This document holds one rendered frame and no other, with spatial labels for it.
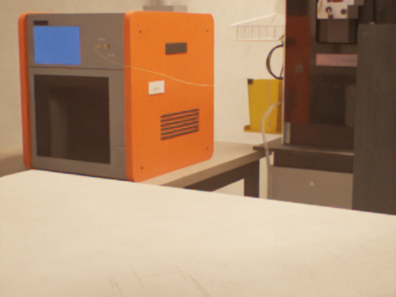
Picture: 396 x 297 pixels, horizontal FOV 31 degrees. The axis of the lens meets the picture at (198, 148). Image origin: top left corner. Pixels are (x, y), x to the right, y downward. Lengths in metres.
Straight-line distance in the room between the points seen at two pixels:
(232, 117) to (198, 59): 1.57
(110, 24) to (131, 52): 0.09
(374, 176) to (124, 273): 0.70
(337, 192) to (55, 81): 0.86
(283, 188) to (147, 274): 1.62
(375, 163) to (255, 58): 2.35
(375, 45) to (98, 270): 0.72
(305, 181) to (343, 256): 1.52
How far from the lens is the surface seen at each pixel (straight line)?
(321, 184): 2.15
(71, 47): 1.89
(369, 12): 2.15
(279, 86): 2.26
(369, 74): 1.21
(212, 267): 0.61
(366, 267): 0.62
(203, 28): 2.07
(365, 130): 1.22
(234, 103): 3.59
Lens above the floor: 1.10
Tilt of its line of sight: 10 degrees down
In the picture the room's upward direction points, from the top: straight up
